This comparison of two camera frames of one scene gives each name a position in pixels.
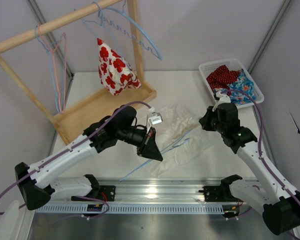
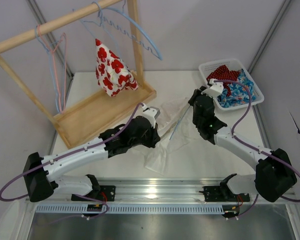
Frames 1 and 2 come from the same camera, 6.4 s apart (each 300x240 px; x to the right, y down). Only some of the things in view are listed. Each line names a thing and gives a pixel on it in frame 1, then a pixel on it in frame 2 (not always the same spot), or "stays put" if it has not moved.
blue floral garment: (240, 91) stays put
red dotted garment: (221, 77) stays put
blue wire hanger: (101, 21) -> (105, 27)
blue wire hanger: (179, 142) -> (179, 121)
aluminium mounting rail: (153, 191) stays put
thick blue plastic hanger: (123, 11) stays put
